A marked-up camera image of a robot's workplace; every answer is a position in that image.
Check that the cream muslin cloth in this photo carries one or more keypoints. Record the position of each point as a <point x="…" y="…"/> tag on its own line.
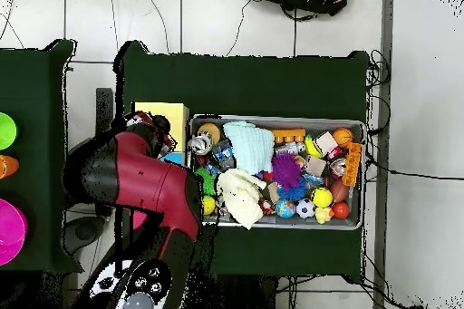
<point x="239" y="196"/>

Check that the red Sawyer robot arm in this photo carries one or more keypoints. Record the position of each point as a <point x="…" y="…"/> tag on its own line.
<point x="145" y="178"/>

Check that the wooden three-hole box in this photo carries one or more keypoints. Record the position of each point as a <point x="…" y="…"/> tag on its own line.
<point x="174" y="113"/>

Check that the silver mesh bin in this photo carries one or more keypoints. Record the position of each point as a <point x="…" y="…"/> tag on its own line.
<point x="326" y="120"/>

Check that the crushed drink can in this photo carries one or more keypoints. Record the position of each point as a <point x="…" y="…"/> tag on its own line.
<point x="200" y="142"/>

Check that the green spiky ball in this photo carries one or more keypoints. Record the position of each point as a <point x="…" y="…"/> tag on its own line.
<point x="207" y="180"/>

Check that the mint green muslin cloth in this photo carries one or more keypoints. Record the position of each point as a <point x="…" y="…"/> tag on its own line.
<point x="250" y="147"/>

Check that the green-clothed side table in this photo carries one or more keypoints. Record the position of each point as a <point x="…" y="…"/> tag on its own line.
<point x="32" y="106"/>

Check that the dark green table cloth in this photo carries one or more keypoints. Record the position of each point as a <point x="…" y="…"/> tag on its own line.
<point x="253" y="84"/>

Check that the orange plastic toy block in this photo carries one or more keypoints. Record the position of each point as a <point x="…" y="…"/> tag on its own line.
<point x="288" y="135"/>

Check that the orange plastic cup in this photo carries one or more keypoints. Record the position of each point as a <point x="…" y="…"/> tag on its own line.
<point x="8" y="166"/>

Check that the purple spiky ball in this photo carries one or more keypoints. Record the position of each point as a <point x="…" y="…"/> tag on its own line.
<point x="286" y="169"/>

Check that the magenta plastic bowl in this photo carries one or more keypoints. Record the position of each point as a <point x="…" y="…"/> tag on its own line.
<point x="11" y="229"/>

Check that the black-and-white soccer ball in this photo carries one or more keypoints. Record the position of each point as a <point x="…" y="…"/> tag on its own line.
<point x="305" y="208"/>

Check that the yellow smiley ball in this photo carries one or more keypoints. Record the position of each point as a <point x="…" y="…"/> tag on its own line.
<point x="322" y="197"/>

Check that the orange toy basketball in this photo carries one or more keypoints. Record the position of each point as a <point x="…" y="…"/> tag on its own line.
<point x="342" y="137"/>

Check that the orange plastic grid tray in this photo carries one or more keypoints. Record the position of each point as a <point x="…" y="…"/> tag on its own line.
<point x="351" y="164"/>

